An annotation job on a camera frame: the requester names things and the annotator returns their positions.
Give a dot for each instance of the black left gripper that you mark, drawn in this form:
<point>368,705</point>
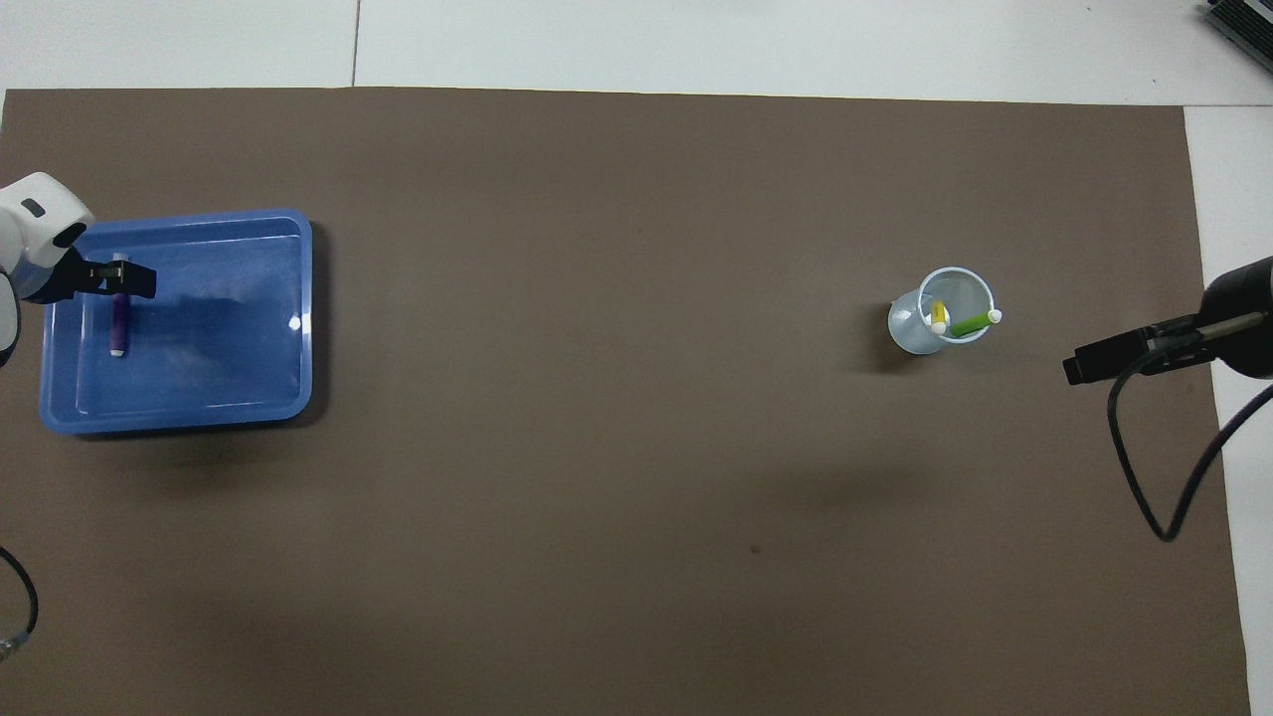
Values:
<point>75,278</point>

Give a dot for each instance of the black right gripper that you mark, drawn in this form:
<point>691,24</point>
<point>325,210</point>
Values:
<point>1243,318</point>

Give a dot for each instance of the purple marker pen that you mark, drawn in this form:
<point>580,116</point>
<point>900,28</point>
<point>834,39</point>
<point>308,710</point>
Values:
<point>119,328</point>

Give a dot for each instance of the green marker pen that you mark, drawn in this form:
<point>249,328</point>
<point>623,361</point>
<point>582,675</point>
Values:
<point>973,323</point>

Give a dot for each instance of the yellow marker pen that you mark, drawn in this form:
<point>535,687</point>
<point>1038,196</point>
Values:
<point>939,320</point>

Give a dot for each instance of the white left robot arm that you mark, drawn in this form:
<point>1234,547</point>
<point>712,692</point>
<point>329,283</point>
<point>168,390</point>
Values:
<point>30,234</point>

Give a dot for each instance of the blue plastic tray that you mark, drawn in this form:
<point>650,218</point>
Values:
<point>199,388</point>

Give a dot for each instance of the clear plastic cup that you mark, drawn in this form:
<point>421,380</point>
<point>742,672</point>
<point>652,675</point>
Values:
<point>910,328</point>

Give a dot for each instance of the brown table mat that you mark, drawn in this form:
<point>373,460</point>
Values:
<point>636,447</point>

